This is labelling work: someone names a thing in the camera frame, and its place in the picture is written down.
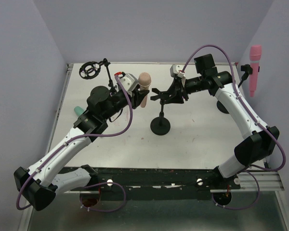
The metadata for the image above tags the beige toy microphone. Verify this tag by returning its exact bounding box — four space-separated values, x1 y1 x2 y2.
138 72 152 108

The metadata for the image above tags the black round-base mic stand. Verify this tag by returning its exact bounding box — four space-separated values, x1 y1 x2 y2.
216 64 253 114

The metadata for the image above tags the pink toy microphone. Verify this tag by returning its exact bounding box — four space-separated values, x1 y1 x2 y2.
249 44 262 97

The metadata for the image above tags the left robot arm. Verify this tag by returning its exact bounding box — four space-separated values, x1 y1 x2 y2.
13 86 149 211

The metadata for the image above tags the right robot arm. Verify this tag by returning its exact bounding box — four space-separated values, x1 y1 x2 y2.
166 54 279 179

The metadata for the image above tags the mint green toy microphone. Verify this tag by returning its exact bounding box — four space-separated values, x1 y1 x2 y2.
74 106 85 116

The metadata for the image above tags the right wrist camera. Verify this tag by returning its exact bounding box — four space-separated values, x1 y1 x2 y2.
170 64 186 86

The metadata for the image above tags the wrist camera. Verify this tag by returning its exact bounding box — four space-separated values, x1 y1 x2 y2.
170 64 186 86
115 72 139 96

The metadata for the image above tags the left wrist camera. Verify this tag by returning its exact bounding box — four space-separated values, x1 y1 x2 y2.
115 72 139 96

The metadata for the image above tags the black tripod shock-mount stand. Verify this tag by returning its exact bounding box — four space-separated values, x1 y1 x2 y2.
79 58 117 94

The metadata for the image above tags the aluminium side frame rail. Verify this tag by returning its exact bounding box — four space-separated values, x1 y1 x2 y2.
45 64 73 155

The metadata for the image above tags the black front mounting rail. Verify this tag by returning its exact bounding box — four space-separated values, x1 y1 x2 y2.
79 166 240 201

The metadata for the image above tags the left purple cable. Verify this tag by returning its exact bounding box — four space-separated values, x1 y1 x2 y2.
16 73 133 212

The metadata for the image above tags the purple cable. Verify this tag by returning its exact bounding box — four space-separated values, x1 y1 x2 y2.
182 44 287 211
16 73 133 212

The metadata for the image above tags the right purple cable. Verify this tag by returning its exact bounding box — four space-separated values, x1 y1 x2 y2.
182 44 287 211

